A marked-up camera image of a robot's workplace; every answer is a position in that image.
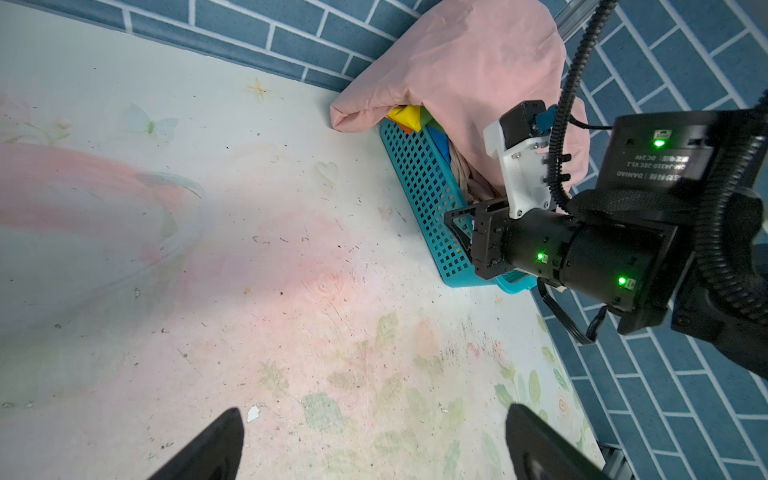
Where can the pink shorts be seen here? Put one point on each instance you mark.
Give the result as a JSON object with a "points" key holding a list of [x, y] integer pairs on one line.
{"points": [[467, 63]]}

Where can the teal plastic basket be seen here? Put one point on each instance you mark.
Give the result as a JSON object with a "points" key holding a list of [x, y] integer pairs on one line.
{"points": [[421, 160]]}

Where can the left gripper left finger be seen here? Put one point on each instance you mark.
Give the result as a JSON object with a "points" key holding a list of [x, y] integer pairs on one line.
{"points": [[215, 453]]}

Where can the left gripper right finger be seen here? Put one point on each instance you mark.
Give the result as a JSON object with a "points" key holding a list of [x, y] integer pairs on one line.
{"points": [[537, 451]]}

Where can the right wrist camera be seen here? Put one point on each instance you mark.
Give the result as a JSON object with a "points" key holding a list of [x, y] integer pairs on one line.
{"points": [[519, 141]]}

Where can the beige shorts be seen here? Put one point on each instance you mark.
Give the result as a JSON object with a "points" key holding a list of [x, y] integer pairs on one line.
{"points": [[473, 186]]}

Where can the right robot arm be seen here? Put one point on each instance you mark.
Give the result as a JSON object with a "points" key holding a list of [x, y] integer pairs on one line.
{"points": [[668, 232]]}

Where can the multicolour cloth in basket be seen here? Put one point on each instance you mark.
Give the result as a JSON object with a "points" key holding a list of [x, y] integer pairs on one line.
{"points": [[415, 118]]}

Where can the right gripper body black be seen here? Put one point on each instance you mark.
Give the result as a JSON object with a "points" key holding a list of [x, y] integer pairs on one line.
{"points": [[483, 231]]}

